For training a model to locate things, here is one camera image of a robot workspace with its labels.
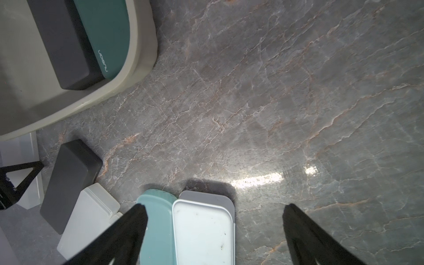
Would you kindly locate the teal pencil case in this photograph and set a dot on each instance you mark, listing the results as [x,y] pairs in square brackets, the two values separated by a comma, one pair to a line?
[158,247]

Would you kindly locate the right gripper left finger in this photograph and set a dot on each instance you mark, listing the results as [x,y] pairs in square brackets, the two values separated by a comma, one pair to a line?
[120,244]

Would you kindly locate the grey-green plastic storage box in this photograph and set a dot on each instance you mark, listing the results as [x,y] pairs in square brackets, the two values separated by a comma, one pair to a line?
[31,97]

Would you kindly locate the black pencil case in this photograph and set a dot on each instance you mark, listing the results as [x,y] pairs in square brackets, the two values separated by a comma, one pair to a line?
[76,168]
[67,44]

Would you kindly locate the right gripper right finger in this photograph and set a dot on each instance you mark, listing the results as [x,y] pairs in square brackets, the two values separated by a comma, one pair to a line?
[309,244]

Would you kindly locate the dark green pencil case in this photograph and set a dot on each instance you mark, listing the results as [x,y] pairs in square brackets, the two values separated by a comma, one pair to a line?
[106,23]

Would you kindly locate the pale blue pencil case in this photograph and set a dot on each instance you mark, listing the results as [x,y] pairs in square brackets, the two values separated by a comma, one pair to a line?
[204,229]

